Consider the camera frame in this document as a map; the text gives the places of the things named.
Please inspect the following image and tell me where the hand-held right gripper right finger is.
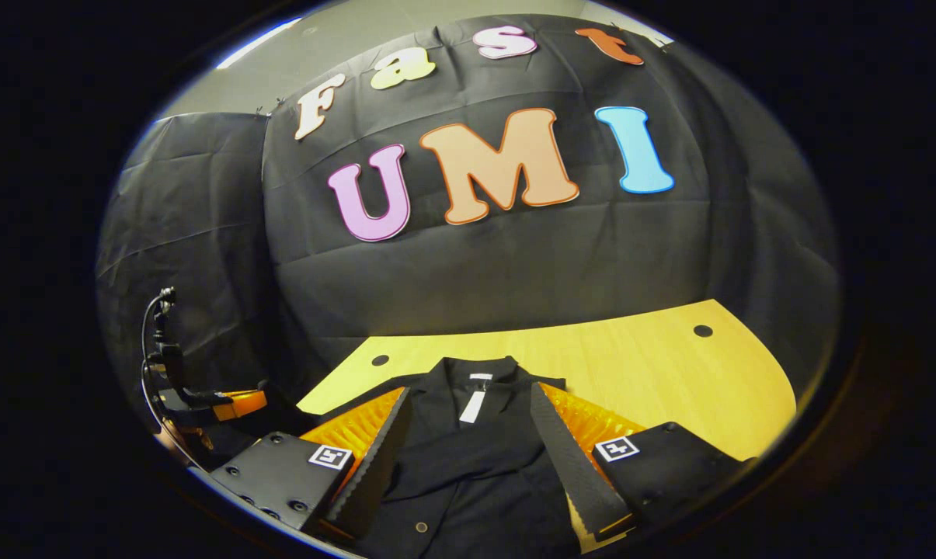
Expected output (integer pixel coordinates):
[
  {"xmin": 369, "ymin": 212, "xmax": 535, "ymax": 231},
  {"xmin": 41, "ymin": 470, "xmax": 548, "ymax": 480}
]
[{"xmin": 530, "ymin": 380, "xmax": 748, "ymax": 544}]

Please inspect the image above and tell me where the black backdrop cloth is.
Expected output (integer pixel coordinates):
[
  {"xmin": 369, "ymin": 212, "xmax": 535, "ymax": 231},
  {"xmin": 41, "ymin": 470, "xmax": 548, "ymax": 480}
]
[{"xmin": 99, "ymin": 14, "xmax": 840, "ymax": 404}]

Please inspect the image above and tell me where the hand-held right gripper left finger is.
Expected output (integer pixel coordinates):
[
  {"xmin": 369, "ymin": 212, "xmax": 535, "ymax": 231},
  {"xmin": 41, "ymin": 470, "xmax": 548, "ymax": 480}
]
[{"xmin": 207, "ymin": 386, "xmax": 414, "ymax": 542}]

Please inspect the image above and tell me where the black button shirt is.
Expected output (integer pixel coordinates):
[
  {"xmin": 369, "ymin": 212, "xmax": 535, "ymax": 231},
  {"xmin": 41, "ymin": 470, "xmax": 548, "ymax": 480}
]
[{"xmin": 312, "ymin": 356, "xmax": 593, "ymax": 559}]

